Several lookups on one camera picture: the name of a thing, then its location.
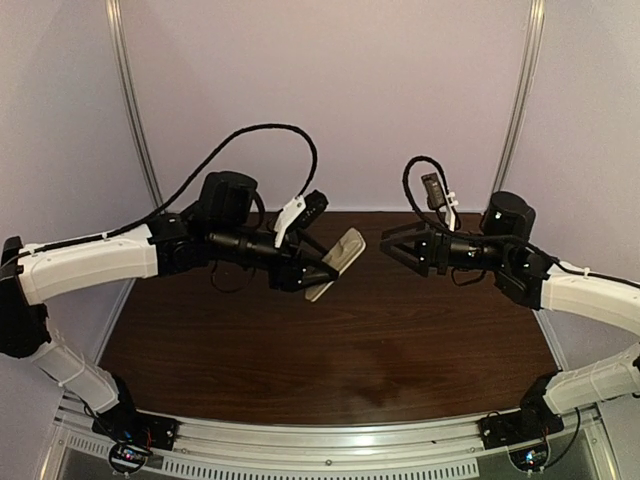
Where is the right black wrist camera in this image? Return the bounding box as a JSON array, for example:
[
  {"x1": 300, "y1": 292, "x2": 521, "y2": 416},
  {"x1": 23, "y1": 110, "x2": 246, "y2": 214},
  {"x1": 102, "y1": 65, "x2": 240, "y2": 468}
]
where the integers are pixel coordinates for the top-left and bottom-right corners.
[{"x1": 421, "y1": 173, "x2": 460, "y2": 231}]

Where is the left aluminium frame post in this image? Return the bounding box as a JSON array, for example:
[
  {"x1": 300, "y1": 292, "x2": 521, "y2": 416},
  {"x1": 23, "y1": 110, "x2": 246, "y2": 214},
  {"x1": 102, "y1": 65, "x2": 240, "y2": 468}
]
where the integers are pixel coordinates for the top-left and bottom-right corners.
[{"x1": 105, "y1": 0, "x2": 164, "y2": 208}]

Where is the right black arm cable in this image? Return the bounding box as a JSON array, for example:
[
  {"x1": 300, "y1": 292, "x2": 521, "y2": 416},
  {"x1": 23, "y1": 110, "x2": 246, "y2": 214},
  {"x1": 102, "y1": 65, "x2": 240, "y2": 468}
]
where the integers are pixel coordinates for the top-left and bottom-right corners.
[{"x1": 401, "y1": 154, "x2": 640, "y2": 291}]

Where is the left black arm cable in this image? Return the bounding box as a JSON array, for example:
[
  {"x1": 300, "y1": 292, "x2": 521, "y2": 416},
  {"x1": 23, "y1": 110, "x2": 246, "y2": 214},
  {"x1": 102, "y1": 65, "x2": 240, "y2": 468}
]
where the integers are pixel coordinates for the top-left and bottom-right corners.
[{"x1": 0, "y1": 122, "x2": 320, "y2": 261}]

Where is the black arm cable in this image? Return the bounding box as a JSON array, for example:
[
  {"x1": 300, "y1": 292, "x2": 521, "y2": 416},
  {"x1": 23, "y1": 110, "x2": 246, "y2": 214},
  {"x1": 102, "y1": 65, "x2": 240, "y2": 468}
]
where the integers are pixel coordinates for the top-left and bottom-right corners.
[
  {"x1": 401, "y1": 154, "x2": 640, "y2": 291},
  {"x1": 0, "y1": 122, "x2": 320, "y2": 261}
]

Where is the right aluminium frame post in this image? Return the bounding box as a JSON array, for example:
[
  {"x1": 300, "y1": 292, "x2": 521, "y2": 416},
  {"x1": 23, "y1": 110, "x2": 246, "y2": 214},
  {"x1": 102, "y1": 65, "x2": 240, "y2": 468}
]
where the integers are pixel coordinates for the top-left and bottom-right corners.
[{"x1": 491, "y1": 0, "x2": 546, "y2": 193}]

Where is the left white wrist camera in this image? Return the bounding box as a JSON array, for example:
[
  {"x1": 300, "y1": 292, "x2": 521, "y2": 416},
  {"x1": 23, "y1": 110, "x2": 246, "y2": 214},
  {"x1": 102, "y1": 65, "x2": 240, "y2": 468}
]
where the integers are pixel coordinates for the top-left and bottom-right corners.
[{"x1": 273, "y1": 195, "x2": 306, "y2": 249}]

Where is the front aluminium rail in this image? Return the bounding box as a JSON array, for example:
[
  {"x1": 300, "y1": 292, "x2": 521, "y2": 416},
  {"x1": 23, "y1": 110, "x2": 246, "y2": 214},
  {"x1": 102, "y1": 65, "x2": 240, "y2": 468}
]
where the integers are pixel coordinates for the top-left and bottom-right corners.
[{"x1": 42, "y1": 389, "x2": 614, "y2": 480}]

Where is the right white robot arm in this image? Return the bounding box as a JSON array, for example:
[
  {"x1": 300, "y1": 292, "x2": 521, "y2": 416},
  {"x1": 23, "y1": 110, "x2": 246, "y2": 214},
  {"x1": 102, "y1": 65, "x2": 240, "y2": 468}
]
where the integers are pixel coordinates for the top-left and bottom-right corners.
[{"x1": 380, "y1": 191, "x2": 639, "y2": 424}]

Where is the grey remote control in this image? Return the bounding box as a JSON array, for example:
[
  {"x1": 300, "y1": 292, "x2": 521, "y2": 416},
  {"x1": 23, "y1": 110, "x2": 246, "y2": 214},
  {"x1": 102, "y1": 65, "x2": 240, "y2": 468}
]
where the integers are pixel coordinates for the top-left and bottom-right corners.
[{"x1": 305, "y1": 228, "x2": 366, "y2": 303}]

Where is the aluminium frame post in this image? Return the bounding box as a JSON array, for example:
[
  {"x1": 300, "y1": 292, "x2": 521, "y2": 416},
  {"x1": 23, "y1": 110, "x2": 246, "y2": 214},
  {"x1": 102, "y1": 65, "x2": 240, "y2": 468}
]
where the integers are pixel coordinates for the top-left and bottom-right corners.
[
  {"x1": 491, "y1": 0, "x2": 546, "y2": 193},
  {"x1": 105, "y1": 0, "x2": 164, "y2": 208}
]

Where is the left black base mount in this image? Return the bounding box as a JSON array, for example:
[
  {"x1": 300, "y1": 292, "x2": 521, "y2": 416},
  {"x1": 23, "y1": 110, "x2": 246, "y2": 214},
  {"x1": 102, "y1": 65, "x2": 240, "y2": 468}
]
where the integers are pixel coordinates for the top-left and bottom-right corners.
[{"x1": 85, "y1": 409, "x2": 180, "y2": 477}]

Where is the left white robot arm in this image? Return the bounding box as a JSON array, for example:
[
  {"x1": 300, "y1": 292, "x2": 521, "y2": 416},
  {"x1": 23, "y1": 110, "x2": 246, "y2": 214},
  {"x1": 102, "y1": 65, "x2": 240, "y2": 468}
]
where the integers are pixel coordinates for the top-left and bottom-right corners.
[{"x1": 1, "y1": 171, "x2": 339, "y2": 439}]

